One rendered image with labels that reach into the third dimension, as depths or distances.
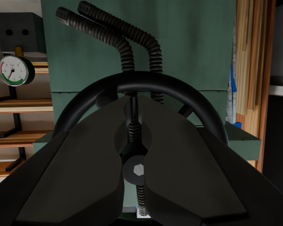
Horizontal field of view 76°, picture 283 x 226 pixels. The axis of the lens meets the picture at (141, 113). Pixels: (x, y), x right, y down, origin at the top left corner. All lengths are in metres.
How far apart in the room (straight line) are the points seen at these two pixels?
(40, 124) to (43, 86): 0.61
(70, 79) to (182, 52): 0.28
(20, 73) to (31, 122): 2.93
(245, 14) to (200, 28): 1.40
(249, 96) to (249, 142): 1.35
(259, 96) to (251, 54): 0.38
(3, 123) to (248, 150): 3.42
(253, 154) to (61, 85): 0.52
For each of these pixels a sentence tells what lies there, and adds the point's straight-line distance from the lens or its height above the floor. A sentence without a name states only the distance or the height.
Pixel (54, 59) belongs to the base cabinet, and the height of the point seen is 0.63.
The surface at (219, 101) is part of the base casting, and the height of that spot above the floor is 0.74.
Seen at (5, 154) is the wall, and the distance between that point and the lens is 3.76.
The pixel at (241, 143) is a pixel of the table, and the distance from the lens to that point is 0.55.
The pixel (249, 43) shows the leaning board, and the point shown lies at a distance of 1.87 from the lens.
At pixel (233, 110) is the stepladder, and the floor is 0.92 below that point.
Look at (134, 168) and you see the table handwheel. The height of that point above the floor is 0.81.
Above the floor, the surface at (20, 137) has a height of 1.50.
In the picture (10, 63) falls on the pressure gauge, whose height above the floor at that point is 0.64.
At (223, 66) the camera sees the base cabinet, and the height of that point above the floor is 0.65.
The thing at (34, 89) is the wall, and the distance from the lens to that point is 3.25.
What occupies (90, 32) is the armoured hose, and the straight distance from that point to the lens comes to 0.36.
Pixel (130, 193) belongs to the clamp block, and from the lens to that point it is 0.43.
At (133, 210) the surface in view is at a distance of 0.51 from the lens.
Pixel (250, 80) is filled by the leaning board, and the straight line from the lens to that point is 1.87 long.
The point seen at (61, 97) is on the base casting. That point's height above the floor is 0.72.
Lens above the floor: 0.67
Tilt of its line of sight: 12 degrees up
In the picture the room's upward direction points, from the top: 179 degrees clockwise
